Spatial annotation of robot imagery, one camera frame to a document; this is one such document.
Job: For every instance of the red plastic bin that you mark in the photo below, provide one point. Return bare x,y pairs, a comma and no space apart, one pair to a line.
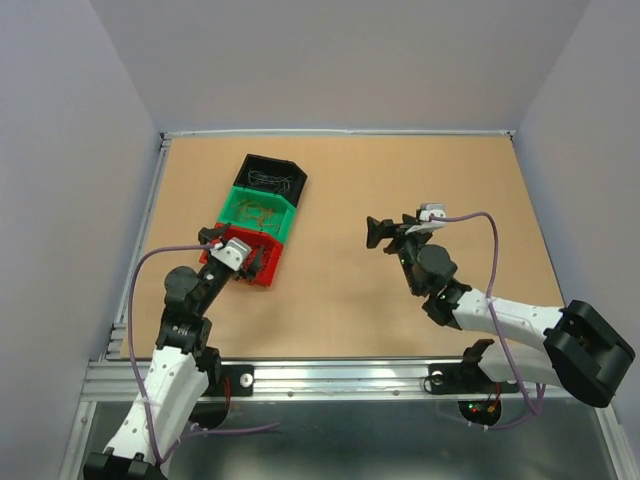
272,254

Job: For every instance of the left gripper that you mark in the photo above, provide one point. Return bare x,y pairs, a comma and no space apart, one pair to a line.
251,267

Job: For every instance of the green plastic bin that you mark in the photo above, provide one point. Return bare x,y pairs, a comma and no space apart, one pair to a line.
260,211

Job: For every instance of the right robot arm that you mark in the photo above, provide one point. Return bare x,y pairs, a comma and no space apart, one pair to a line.
572,346

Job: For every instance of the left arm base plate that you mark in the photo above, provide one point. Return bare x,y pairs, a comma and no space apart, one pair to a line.
231,380

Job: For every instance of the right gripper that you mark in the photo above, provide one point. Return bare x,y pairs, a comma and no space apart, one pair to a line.
378,230

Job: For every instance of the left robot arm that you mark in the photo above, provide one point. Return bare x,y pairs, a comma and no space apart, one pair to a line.
182,366

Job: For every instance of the black plastic bin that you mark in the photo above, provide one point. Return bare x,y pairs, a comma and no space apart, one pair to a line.
274,176

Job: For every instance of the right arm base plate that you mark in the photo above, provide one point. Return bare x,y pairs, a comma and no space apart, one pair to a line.
445,380

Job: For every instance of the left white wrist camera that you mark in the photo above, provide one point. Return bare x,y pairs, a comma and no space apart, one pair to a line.
232,253

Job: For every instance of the aluminium mounting rail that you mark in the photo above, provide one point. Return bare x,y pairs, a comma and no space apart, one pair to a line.
295,380

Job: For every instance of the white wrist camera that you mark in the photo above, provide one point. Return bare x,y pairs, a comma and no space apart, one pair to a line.
232,253
429,217

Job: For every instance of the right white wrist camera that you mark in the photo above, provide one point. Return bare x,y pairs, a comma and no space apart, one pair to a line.
429,217

